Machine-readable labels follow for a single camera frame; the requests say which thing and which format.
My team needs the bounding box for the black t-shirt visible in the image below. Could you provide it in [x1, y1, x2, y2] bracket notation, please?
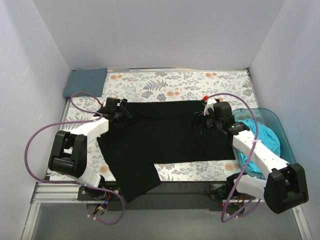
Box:
[97, 100, 235, 203]

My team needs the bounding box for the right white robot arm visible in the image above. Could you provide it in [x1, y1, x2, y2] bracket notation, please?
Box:
[194, 99, 309, 214]

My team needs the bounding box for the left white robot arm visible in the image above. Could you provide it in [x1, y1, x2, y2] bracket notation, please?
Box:
[48, 97, 133, 188]

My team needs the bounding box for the floral patterned table mat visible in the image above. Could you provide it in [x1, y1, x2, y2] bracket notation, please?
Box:
[48, 70, 261, 182]

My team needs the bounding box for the folded grey-blue t-shirt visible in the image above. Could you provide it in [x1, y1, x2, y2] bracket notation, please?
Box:
[62, 68, 108, 98]

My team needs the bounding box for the turquoise t-shirt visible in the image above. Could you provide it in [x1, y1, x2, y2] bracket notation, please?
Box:
[235, 118, 281, 179]

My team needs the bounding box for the teal plastic bin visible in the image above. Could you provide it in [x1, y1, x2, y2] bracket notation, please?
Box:
[232, 107, 296, 164]

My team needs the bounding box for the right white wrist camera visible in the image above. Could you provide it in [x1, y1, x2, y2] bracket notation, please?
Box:
[202, 96, 220, 116]

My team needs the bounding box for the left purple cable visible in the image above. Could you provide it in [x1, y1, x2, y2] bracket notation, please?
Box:
[24, 91, 126, 226]

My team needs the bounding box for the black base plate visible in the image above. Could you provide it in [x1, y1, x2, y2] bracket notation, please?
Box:
[77, 179, 258, 211]

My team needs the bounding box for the aluminium frame rail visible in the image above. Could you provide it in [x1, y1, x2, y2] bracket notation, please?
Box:
[30, 180, 301, 206]

